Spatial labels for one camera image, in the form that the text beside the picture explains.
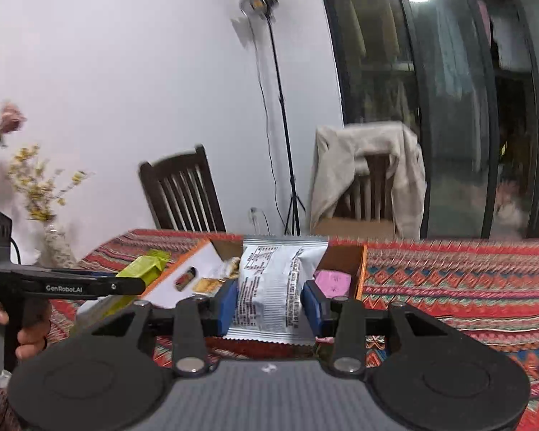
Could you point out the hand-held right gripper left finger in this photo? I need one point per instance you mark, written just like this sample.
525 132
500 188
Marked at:
228 309

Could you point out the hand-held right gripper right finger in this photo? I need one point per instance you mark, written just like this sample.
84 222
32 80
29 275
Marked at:
312 309

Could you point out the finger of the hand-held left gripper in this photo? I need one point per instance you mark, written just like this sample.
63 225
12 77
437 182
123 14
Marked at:
121 286
96 273

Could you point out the green snack packet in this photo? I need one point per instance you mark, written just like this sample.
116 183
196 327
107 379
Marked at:
148 267

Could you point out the white packet with black text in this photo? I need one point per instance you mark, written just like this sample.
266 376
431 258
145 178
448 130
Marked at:
269 287

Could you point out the orange-edged cardboard box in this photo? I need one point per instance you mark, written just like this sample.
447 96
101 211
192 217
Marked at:
341 256

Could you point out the person's left hand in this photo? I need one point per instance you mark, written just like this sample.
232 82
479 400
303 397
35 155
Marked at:
33 339

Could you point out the pink snack packet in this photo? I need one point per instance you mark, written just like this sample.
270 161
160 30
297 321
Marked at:
334 283

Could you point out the slim floral vase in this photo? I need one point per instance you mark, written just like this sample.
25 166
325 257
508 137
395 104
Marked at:
58 247

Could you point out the yellow flower sprigs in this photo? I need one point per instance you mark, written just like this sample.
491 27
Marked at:
40 184

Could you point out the dark wooden chair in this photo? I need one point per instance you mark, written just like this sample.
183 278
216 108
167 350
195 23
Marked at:
186 193
373 193

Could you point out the patterned red tablecloth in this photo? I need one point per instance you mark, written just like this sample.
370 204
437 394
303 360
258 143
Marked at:
453 278

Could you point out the beige jacket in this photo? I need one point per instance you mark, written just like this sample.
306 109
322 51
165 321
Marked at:
332 166

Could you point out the dried pink flowers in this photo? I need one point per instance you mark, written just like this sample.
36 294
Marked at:
9 119

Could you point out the studio light on stand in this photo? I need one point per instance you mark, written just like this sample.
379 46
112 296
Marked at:
280 98

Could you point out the glass sliding door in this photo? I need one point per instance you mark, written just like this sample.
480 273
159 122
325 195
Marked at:
458 121

